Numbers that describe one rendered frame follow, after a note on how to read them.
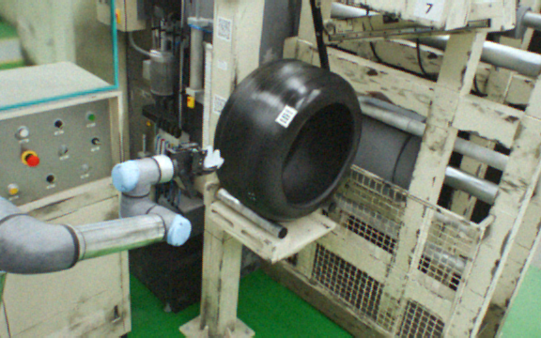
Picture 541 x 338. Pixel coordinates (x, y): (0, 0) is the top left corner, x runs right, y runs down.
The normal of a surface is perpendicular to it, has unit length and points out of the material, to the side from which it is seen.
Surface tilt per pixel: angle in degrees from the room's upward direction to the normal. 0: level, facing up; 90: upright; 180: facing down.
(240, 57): 90
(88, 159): 90
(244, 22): 90
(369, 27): 90
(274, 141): 72
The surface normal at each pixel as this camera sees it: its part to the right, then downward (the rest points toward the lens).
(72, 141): 0.71, 0.40
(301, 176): -0.32, -0.56
